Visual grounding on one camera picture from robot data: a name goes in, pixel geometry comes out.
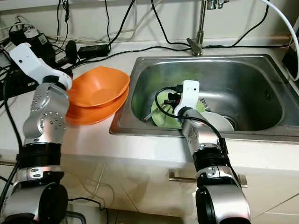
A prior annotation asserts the stainless steel sink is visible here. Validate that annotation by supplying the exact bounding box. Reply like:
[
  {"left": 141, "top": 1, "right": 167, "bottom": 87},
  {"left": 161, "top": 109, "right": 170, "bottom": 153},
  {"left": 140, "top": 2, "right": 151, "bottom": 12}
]
[{"left": 109, "top": 55, "right": 299, "bottom": 143}]

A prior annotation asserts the green plate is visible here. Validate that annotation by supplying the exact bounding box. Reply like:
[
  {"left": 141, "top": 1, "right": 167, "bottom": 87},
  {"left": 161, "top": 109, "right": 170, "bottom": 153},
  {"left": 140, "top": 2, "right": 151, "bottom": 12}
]
[{"left": 150, "top": 89, "right": 206, "bottom": 130}]

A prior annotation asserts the white hose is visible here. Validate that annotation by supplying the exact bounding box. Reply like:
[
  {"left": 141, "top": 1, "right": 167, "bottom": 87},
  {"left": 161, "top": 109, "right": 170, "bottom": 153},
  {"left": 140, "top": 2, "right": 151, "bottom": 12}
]
[{"left": 257, "top": 0, "right": 299, "bottom": 82}]

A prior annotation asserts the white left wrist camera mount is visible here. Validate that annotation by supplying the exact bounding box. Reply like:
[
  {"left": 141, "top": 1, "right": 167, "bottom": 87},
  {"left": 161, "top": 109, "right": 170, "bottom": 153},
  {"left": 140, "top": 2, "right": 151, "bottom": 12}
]
[{"left": 9, "top": 43, "right": 73, "bottom": 89}]

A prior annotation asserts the silver cabinet handle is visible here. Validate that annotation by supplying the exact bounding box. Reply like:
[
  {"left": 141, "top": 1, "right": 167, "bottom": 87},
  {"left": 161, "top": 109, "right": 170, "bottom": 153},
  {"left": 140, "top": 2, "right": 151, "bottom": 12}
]
[
  {"left": 168, "top": 169, "right": 248, "bottom": 187},
  {"left": 0, "top": 159, "right": 24, "bottom": 168}
]

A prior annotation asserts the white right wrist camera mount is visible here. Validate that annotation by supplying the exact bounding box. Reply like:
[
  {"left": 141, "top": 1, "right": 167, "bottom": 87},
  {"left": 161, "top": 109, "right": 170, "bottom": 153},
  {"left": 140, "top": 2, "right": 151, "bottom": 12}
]
[{"left": 175, "top": 80, "right": 200, "bottom": 116}]

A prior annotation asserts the black charger box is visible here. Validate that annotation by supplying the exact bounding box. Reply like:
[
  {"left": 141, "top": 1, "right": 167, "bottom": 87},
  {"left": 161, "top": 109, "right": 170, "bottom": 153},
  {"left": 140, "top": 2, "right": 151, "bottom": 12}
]
[{"left": 2, "top": 28, "right": 50, "bottom": 61}]

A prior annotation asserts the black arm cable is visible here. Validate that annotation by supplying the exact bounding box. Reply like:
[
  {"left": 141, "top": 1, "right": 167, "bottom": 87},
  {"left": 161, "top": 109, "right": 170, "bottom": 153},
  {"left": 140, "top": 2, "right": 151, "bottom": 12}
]
[
  {"left": 154, "top": 85, "right": 229, "bottom": 159},
  {"left": 0, "top": 65, "right": 28, "bottom": 224}
]

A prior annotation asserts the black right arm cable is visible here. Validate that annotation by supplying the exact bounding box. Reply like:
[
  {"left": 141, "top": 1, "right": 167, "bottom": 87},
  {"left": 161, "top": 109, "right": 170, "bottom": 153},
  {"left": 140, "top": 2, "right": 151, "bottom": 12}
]
[{"left": 154, "top": 85, "right": 229, "bottom": 159}]

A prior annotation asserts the white kitchen cabinet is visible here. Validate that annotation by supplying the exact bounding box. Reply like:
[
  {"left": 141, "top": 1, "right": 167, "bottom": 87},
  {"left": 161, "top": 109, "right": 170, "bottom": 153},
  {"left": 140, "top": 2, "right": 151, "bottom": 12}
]
[{"left": 0, "top": 140, "right": 299, "bottom": 224}]

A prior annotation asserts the orange plate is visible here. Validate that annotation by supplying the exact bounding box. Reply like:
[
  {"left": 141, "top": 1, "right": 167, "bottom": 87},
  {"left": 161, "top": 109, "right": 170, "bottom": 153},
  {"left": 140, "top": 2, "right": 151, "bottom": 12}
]
[{"left": 65, "top": 86, "right": 129, "bottom": 126}]

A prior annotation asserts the gold spoon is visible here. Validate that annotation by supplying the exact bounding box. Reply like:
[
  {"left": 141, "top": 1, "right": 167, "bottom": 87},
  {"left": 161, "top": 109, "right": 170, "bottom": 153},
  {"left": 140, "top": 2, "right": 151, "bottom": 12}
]
[{"left": 143, "top": 110, "right": 162, "bottom": 123}]

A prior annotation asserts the silver faucet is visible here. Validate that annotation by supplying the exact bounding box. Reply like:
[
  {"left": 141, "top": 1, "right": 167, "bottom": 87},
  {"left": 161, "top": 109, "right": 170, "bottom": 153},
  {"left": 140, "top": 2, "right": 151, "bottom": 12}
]
[{"left": 186, "top": 0, "right": 229, "bottom": 56}]

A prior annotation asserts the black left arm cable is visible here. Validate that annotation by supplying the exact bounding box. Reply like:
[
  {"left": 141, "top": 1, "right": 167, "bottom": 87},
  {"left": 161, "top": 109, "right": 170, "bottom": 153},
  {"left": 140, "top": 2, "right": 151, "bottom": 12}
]
[{"left": 0, "top": 65, "right": 28, "bottom": 224}]

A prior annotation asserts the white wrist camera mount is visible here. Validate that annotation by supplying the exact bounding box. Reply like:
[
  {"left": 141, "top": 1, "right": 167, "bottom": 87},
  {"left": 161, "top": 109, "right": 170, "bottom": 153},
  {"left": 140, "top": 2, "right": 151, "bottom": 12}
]
[
  {"left": 9, "top": 43, "right": 73, "bottom": 89},
  {"left": 175, "top": 80, "right": 200, "bottom": 116}
]

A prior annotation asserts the black power adapter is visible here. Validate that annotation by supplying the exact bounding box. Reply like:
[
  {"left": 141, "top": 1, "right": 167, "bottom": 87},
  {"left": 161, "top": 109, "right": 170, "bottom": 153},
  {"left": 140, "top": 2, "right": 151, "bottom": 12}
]
[{"left": 77, "top": 44, "right": 107, "bottom": 58}]

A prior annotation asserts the black power strip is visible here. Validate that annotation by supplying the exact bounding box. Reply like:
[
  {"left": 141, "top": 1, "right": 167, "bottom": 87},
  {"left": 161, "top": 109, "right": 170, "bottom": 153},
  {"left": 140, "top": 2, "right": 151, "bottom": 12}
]
[{"left": 0, "top": 70, "right": 38, "bottom": 98}]

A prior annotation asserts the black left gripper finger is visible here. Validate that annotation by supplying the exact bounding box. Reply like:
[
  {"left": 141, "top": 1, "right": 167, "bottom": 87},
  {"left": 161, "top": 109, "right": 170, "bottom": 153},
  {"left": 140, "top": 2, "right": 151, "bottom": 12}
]
[{"left": 58, "top": 41, "right": 78, "bottom": 68}]

